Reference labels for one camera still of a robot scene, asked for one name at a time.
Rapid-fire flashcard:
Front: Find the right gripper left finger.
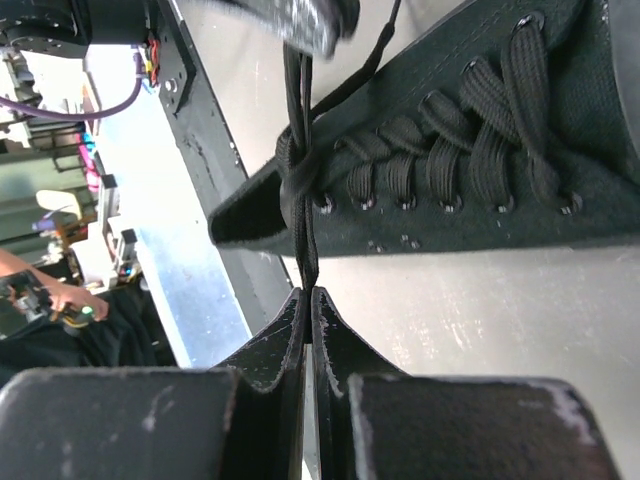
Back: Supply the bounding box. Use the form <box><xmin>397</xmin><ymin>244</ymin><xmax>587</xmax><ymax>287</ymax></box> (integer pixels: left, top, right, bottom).
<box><xmin>1</xmin><ymin>290</ymin><xmax>308</xmax><ymax>479</ymax></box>

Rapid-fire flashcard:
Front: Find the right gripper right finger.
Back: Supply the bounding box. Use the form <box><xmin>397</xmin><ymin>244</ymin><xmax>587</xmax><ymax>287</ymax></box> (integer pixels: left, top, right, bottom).
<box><xmin>311</xmin><ymin>288</ymin><xmax>619</xmax><ymax>479</ymax></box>

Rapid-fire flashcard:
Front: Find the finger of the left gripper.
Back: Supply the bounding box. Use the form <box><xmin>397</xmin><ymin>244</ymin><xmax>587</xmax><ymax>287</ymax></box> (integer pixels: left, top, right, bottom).
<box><xmin>219</xmin><ymin>0</ymin><xmax>360</xmax><ymax>60</ymax></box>

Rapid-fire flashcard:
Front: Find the black sneaker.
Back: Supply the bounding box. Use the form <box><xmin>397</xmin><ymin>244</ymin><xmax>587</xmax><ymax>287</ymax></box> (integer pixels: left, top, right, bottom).
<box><xmin>209</xmin><ymin>1</ymin><xmax>639</xmax><ymax>257</ymax></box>

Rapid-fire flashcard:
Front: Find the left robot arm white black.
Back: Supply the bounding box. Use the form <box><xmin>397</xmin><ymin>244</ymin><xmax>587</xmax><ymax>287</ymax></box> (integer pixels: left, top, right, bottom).
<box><xmin>1</xmin><ymin>1</ymin><xmax>360</xmax><ymax>59</ymax></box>

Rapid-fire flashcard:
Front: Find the operator forearm background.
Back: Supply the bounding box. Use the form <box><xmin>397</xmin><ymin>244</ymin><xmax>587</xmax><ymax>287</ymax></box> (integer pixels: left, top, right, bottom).
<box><xmin>0</xmin><ymin>249</ymin><xmax>66</xmax><ymax>294</ymax></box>

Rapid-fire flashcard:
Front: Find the operator hand background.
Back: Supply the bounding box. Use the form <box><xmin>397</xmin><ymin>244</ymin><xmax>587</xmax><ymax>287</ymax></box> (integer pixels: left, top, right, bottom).
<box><xmin>48</xmin><ymin>283</ymin><xmax>109</xmax><ymax>321</ymax></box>

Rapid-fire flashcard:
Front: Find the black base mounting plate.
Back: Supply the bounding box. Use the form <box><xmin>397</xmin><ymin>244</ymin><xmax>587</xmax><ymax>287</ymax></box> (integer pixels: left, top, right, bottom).
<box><xmin>154</xmin><ymin>1</ymin><xmax>290</xmax><ymax>342</ymax></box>

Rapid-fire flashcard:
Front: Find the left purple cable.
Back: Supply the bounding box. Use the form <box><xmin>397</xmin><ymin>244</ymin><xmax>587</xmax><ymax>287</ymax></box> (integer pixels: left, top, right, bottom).
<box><xmin>0</xmin><ymin>44</ymin><xmax>146</xmax><ymax>121</ymax></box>

